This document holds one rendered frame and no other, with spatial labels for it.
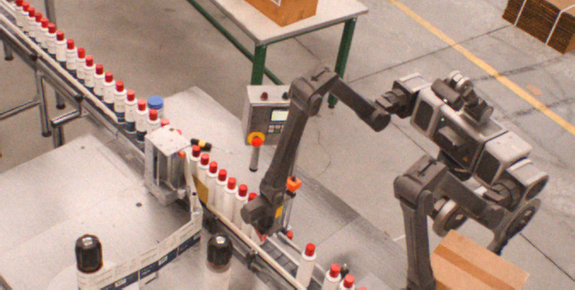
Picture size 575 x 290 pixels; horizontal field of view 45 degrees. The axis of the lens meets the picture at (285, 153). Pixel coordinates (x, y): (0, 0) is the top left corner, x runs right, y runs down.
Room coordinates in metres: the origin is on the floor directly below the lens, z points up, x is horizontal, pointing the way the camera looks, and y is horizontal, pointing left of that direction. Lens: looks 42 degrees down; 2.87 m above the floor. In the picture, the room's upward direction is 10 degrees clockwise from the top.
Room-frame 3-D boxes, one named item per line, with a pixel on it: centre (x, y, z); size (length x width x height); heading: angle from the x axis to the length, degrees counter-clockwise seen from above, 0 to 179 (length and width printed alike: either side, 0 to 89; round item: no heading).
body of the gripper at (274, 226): (1.59, 0.02, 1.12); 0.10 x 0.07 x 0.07; 51
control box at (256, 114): (1.82, 0.07, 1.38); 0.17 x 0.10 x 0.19; 107
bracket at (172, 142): (1.87, 0.43, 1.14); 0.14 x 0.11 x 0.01; 52
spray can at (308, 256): (1.54, -0.14, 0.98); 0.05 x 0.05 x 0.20
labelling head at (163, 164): (1.88, 0.43, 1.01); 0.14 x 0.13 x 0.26; 52
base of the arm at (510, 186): (1.57, -0.67, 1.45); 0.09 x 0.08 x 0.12; 43
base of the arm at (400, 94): (1.93, -0.33, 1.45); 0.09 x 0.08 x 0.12; 43
